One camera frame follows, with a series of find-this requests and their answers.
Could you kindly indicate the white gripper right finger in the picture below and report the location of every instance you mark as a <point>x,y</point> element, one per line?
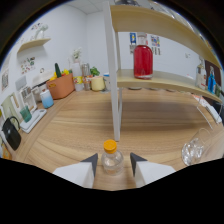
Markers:
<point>151,171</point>

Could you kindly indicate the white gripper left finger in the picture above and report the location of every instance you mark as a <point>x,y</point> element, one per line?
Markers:
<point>78,173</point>

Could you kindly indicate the clear bottle orange cap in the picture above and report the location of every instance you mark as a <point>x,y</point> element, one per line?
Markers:
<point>112,163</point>

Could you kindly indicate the green cup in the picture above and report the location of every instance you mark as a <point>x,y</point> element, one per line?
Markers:
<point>26,114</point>

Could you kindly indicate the white and blue cup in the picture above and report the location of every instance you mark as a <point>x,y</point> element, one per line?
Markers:
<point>46,99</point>

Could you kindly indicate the white yellow paper cup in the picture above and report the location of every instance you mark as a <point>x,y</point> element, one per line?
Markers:
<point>78,84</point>

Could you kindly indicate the clear glass tumbler with ice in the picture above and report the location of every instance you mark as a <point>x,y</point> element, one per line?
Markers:
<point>192,151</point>

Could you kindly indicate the white scale tray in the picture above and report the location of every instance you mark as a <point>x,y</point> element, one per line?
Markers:
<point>33,121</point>

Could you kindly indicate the black kettle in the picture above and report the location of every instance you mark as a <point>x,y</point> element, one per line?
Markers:
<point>11,135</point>

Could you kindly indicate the white notebook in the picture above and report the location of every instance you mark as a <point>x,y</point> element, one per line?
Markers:
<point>210,108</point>

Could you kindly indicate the orange storage basket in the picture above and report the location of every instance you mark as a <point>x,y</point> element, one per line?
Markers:
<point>60,87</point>

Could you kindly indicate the yellow mug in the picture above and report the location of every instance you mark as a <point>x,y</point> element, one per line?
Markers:
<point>97,84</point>

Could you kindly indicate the blue and white bowl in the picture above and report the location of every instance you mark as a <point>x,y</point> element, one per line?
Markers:
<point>106,82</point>

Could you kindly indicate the green potted plant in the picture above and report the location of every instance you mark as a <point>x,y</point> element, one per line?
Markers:
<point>95,71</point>

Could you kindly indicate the steel tumbler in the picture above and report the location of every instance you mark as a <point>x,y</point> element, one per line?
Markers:
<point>85,70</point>

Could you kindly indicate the green toy cucumber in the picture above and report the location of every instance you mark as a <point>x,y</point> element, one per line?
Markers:
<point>58,70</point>

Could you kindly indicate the clear bottle red label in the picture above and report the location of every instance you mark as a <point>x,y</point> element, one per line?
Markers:
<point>201,76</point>

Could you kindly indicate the red liquid bottle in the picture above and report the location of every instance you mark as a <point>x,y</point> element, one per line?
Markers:
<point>143,61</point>

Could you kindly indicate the white flower vase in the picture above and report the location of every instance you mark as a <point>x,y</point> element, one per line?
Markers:
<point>77,55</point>

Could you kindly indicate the white frame stand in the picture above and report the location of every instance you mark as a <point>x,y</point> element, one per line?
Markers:
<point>27,98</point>

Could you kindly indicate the grey wall panel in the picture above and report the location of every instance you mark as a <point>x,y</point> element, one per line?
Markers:
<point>20,83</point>

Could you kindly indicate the two-tier wooden rack white frame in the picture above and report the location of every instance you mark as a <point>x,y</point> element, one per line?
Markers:
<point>115,66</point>

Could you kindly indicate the wall sticker cluster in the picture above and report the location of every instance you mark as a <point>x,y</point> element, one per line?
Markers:
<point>27,65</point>

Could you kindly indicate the grey wall print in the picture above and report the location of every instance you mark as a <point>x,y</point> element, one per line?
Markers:
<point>156,51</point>
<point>132,49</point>

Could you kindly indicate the multicoloured wall poster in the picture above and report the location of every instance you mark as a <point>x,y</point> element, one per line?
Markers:
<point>155,41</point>

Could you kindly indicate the blue wall poster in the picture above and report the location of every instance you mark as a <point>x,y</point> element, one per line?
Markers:
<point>133,38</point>

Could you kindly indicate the wooden wall shelf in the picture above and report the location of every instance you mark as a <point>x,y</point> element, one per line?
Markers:
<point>33,44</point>

